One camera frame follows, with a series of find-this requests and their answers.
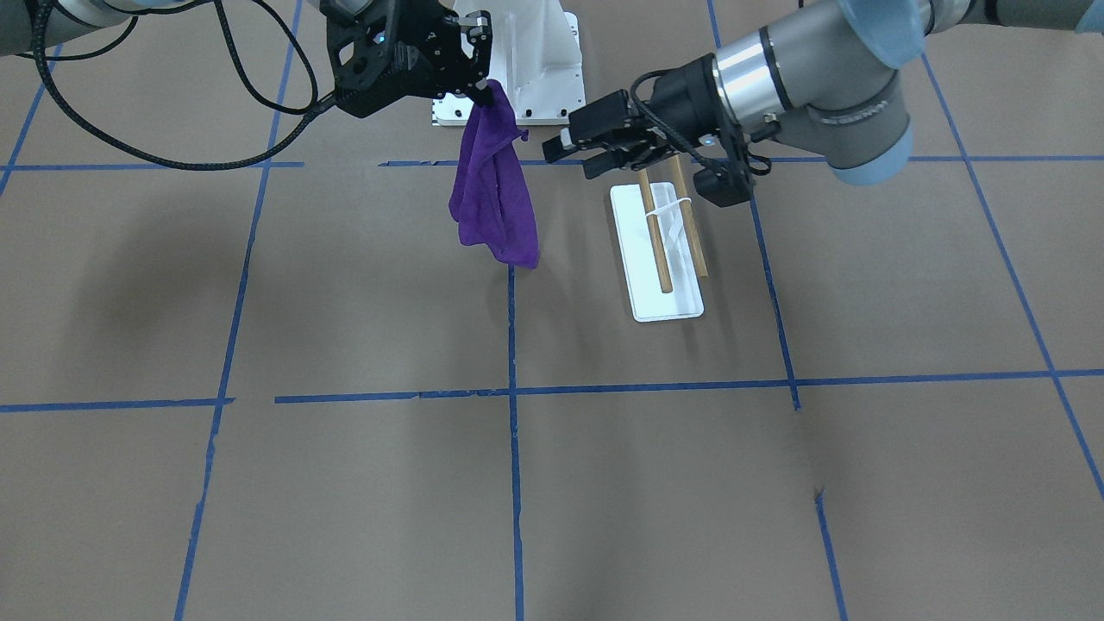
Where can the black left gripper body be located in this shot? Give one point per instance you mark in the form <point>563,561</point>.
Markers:
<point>683,92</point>

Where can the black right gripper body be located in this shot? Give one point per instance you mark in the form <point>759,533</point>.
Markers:
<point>429,53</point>

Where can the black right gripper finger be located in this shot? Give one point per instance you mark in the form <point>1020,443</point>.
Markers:
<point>476,30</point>

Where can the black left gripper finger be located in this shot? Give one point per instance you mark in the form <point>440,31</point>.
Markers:
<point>609,120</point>
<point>597,159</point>

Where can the purple towel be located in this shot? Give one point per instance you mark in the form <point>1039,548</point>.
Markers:
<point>491,201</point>

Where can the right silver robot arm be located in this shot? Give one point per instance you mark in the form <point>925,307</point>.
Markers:
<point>69,20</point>

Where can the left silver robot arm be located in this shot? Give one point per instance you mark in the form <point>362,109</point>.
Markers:
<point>824,79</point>

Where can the wooden bar towel rack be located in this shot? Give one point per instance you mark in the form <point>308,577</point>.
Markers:
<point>663,258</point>

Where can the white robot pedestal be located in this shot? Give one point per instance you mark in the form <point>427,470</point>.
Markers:
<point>536,57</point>

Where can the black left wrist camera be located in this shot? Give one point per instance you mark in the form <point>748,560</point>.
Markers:
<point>724,189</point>

